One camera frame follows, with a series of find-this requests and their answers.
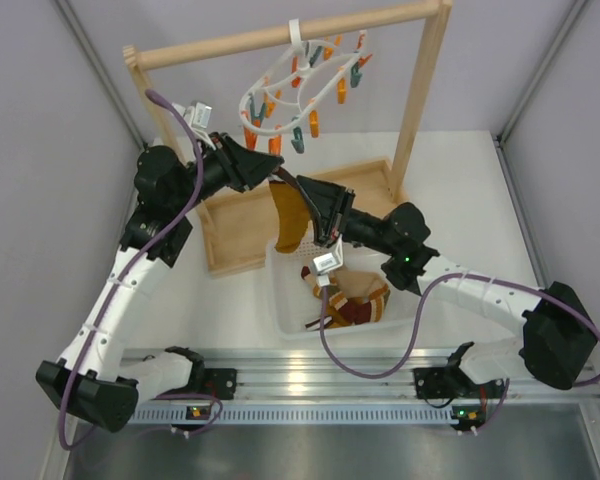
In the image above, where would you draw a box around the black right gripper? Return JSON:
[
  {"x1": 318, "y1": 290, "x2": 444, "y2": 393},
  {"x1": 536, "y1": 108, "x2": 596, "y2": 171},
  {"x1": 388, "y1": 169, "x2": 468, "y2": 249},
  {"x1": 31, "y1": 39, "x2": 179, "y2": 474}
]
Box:
[{"x1": 296, "y1": 176, "x2": 399, "y2": 257}]

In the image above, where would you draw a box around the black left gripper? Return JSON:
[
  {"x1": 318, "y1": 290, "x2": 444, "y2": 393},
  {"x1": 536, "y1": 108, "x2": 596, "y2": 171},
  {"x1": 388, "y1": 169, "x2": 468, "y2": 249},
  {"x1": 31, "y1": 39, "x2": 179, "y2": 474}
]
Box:
[{"x1": 170, "y1": 130, "x2": 283, "y2": 214}]

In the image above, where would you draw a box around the mustard yellow sock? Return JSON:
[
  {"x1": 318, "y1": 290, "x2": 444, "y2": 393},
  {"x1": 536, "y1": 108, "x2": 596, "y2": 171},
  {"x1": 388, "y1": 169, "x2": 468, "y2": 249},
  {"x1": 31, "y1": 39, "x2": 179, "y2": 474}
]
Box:
[{"x1": 268, "y1": 167, "x2": 311, "y2": 254}]

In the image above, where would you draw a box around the orange clothes peg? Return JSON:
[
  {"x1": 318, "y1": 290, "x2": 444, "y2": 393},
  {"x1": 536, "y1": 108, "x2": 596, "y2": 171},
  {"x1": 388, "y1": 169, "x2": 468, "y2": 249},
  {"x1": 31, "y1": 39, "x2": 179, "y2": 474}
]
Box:
[{"x1": 268, "y1": 134, "x2": 282, "y2": 156}]

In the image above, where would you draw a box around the white clip hanger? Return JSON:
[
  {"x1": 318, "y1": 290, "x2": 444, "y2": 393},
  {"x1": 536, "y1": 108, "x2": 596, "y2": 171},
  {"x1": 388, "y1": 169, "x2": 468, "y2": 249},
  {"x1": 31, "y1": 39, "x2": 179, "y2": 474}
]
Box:
[{"x1": 238, "y1": 19, "x2": 372, "y2": 154}]

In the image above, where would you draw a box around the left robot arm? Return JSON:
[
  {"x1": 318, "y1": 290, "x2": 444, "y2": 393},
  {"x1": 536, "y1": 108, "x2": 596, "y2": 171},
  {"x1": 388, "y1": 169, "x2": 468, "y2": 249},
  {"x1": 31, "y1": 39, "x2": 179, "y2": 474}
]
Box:
[{"x1": 35, "y1": 133, "x2": 284, "y2": 448}]

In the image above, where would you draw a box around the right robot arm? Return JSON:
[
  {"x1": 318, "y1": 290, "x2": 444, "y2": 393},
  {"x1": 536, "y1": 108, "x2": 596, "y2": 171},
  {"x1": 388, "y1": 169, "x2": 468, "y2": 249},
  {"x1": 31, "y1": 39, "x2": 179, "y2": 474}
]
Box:
[{"x1": 296, "y1": 176, "x2": 600, "y2": 397}]

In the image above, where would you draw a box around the striped socks pile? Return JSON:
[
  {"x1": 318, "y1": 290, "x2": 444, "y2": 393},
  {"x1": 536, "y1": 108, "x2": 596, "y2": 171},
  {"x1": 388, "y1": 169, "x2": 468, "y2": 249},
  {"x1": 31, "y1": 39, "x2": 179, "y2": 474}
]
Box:
[{"x1": 324, "y1": 267, "x2": 391, "y2": 329}]

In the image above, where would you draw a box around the wooden drying rack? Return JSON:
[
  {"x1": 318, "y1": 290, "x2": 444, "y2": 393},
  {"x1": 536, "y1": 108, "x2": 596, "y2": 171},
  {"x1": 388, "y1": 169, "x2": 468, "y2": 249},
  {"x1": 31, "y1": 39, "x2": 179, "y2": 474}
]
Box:
[{"x1": 123, "y1": 1, "x2": 453, "y2": 276}]

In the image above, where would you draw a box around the white plastic basket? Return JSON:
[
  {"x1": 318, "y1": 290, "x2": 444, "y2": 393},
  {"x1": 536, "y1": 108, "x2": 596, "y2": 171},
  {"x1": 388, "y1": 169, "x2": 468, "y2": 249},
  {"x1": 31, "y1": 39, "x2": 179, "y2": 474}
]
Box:
[{"x1": 265, "y1": 237, "x2": 419, "y2": 340}]

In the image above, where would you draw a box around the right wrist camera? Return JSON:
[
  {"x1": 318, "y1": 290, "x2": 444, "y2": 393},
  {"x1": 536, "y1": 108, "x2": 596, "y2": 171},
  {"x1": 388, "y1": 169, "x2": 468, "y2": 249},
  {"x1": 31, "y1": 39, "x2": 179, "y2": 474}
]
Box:
[{"x1": 309, "y1": 237, "x2": 344, "y2": 288}]

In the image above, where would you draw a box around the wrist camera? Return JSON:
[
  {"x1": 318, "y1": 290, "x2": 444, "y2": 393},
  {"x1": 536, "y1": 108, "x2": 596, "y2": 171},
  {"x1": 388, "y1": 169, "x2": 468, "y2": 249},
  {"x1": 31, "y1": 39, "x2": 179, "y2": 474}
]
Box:
[
  {"x1": 309, "y1": 237, "x2": 344, "y2": 288},
  {"x1": 183, "y1": 101, "x2": 212, "y2": 130}
]

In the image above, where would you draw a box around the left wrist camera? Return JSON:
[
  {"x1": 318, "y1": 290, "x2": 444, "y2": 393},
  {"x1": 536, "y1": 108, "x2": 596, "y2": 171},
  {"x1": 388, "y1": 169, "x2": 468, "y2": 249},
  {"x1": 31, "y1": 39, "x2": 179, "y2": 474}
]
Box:
[{"x1": 183, "y1": 101, "x2": 212, "y2": 130}]

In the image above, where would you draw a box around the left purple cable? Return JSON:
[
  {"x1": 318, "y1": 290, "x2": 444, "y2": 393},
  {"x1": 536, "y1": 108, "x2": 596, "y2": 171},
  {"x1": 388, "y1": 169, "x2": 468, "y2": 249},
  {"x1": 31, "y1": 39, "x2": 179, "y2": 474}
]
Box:
[{"x1": 59, "y1": 89, "x2": 222, "y2": 451}]

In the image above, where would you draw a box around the purple cable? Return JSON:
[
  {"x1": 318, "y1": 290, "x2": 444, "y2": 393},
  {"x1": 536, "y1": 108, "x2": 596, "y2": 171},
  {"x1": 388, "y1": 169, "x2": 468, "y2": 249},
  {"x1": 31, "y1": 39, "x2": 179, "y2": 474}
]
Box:
[
  {"x1": 59, "y1": 89, "x2": 222, "y2": 451},
  {"x1": 319, "y1": 277, "x2": 600, "y2": 431}
]

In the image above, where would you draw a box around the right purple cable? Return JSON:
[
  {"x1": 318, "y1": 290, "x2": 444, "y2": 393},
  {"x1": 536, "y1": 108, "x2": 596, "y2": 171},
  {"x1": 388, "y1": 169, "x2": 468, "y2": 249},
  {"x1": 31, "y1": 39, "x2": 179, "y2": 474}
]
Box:
[{"x1": 319, "y1": 277, "x2": 600, "y2": 431}]

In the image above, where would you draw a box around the aluminium frame rail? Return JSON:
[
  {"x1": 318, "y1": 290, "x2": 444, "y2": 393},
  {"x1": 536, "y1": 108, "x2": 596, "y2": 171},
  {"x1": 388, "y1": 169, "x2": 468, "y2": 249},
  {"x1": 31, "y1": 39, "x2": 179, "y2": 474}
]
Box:
[{"x1": 59, "y1": 344, "x2": 600, "y2": 426}]

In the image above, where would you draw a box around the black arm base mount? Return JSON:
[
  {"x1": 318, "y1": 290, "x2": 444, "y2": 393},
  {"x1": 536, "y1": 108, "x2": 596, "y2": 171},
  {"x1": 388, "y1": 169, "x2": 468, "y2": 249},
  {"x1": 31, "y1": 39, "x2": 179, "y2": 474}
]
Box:
[{"x1": 163, "y1": 368, "x2": 237, "y2": 400}]

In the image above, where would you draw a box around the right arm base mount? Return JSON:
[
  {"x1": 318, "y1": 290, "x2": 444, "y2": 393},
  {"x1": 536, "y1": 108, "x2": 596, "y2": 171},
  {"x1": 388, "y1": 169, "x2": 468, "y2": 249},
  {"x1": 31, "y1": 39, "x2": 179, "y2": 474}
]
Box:
[{"x1": 413, "y1": 342, "x2": 504, "y2": 408}]

